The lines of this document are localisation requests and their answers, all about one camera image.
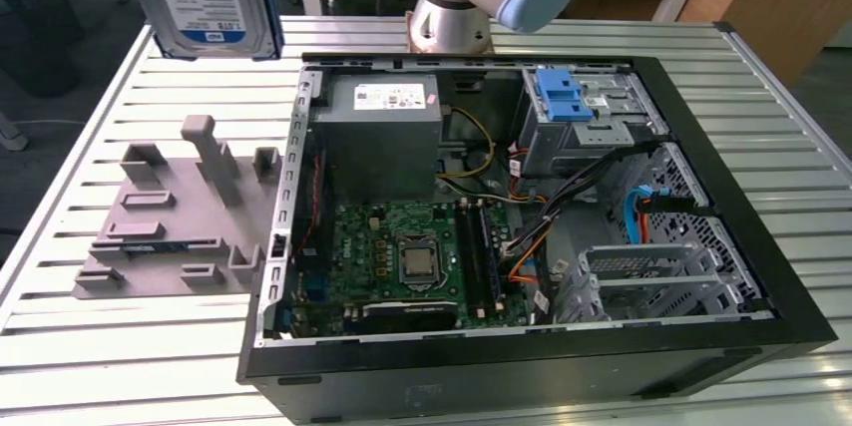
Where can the black PC case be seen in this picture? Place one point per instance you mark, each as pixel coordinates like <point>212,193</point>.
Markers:
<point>532,386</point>

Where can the black chair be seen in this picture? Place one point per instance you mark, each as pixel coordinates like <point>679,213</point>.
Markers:
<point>40,37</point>

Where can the white stand foot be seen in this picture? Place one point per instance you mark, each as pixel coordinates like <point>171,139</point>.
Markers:
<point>14,134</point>

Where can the grey parts rack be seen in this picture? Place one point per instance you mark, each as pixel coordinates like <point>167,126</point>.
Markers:
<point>180,226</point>

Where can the black graphics card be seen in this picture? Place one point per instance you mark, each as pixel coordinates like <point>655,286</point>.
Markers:
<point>410,316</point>

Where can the silver CPU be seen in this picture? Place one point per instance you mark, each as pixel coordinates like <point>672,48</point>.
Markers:
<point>418,262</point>

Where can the grey optical drive cage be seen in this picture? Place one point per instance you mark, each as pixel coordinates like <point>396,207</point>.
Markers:
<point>566,146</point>

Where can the grey metal disk bay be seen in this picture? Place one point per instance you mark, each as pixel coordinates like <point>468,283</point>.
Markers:
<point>666,280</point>

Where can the wooden cabinet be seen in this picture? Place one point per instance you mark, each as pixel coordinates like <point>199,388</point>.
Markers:
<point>786,7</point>

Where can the black CPU socket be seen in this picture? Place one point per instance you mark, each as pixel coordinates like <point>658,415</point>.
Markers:
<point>418,240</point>

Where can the grey power supply unit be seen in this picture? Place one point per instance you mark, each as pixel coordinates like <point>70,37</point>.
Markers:
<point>372,161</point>

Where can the blue drive latch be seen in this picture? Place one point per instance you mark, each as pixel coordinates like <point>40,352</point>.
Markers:
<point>552,92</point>

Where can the green motherboard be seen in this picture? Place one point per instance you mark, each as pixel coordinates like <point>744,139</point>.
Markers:
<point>372,224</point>

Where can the black RAM stick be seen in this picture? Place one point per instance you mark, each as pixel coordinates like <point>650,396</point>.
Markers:
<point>471,256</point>

